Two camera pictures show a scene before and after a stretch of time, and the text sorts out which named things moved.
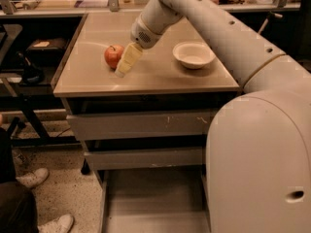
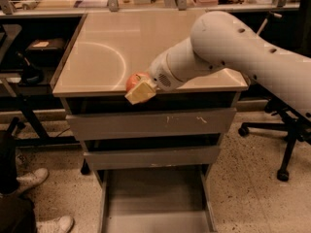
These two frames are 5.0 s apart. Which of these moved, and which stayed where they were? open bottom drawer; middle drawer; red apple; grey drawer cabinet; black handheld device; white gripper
Moved: red apple; white gripper
Stayed: middle drawer; grey drawer cabinet; black handheld device; open bottom drawer
